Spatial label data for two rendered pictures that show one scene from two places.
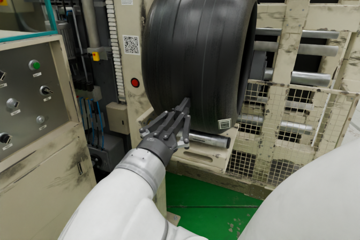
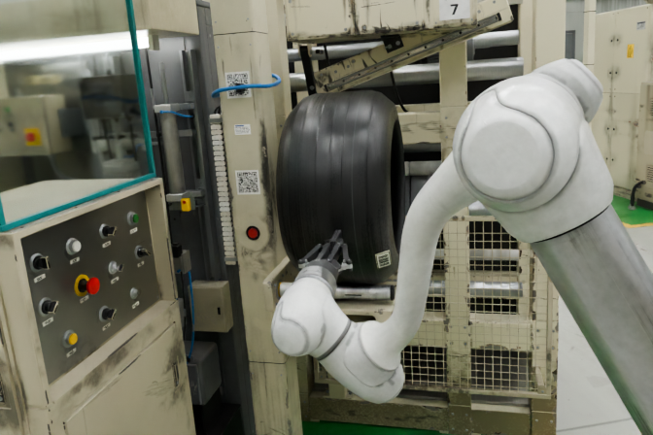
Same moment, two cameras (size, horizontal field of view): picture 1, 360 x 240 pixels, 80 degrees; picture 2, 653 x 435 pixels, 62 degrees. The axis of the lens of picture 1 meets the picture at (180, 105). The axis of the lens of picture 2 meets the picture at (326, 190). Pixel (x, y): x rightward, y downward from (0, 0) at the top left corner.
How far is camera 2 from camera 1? 79 cm
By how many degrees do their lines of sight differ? 16
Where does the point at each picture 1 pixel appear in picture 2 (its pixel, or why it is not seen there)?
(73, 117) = (165, 292)
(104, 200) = (301, 290)
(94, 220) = (300, 299)
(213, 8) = (354, 135)
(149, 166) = (325, 275)
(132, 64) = (248, 208)
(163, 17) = (301, 148)
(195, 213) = not seen: outside the picture
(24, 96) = (122, 259)
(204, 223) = not seen: outside the picture
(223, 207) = not seen: outside the picture
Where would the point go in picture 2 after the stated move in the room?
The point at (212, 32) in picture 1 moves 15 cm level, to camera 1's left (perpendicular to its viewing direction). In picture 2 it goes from (357, 159) to (297, 164)
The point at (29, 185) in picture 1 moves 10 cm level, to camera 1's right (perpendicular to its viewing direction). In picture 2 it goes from (130, 383) to (171, 377)
